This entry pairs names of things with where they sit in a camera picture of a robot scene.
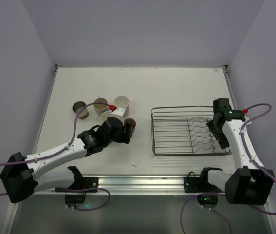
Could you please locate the beige tall cup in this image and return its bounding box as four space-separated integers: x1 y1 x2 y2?
93 98 109 117

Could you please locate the aluminium front rail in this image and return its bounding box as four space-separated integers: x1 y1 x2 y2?
33 173 270 195

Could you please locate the dark cup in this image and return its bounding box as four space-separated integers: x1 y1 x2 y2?
124 118 136 134

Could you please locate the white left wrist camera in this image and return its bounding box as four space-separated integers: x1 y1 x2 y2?
111 107 127 124

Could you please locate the grey wire dish rack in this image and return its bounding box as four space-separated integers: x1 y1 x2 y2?
151 106 231 156

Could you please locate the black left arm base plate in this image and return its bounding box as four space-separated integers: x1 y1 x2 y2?
55 177 99 193

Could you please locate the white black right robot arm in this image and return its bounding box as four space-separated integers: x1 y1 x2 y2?
200 98 274 205

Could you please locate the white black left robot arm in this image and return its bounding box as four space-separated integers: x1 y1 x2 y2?
0 117 132 203

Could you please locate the blue hexagonal mug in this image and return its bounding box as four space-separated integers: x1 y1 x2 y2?
100 111 112 123

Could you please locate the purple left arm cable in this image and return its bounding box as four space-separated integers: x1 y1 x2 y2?
0 102 115 196

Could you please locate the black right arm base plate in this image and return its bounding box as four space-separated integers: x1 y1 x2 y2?
183 172 223 193

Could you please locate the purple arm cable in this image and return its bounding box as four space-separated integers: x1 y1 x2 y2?
180 103 276 234
0 102 115 196

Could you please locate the pink hexagonal mug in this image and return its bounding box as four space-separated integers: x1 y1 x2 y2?
114 96 130 116

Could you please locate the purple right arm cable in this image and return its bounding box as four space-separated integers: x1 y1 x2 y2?
180 103 276 234

